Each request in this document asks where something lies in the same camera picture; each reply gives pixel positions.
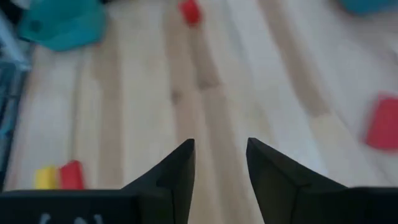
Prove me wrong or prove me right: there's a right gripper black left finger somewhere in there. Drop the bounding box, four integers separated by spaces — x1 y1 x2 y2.
0 138 196 224

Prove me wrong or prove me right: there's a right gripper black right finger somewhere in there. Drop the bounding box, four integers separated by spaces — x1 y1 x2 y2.
246 137 398 224

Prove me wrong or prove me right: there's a large red block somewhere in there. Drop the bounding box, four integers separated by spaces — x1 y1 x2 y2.
363 92 398 154

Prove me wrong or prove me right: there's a small red block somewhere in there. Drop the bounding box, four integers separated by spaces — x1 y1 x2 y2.
58 159 85 190
178 0 203 27

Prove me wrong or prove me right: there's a yellow cylinder block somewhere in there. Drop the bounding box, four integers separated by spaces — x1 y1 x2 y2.
33 166 60 190

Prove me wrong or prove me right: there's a teal plastic bin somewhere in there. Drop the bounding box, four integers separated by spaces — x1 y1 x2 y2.
17 0 108 52

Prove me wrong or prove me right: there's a blue plastic bin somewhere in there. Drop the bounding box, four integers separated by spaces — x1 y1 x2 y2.
338 0 398 16

